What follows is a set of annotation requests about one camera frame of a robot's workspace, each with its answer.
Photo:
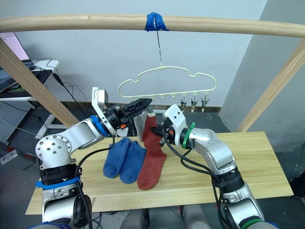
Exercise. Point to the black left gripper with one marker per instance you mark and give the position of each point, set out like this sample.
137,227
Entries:
119,117

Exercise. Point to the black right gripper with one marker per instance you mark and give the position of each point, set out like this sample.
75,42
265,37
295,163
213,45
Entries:
169,134

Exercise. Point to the metal hanger clip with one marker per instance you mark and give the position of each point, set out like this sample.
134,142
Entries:
183,104
194,103
204,103
151,114

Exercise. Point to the red sock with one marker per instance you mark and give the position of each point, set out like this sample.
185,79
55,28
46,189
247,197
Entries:
152,162

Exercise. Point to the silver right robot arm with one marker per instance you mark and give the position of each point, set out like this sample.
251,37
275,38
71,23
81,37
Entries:
209,143

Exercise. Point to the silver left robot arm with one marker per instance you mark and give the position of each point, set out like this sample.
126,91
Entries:
78,133

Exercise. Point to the cream plastic clip hanger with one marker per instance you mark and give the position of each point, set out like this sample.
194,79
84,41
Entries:
166,92

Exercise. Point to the grey sock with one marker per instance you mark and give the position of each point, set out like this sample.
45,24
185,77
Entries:
139,126

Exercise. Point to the blue sock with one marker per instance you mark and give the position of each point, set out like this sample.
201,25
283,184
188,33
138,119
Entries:
115,159
132,164

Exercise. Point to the blue tape wrap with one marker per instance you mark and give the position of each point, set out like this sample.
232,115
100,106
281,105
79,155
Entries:
155,23

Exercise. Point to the white side table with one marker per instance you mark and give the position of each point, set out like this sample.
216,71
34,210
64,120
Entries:
45,64

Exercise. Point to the horizontal wooden rod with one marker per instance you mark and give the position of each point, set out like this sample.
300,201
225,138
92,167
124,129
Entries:
71,22

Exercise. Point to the black mat with green logo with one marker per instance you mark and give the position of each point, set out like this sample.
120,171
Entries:
14,91

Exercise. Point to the grey pegboard panel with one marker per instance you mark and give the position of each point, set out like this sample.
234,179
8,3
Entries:
12,114

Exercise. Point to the laptop with pink screen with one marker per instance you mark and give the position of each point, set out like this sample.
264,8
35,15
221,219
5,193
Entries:
14,47

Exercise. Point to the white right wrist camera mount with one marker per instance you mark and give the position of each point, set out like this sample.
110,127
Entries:
177,117

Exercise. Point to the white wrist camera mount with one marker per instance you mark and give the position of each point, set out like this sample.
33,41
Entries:
177,117
97,105

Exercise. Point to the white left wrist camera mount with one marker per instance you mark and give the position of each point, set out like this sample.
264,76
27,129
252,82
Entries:
97,105

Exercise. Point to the slanted wooden post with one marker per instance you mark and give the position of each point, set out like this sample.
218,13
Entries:
274,88
31,86

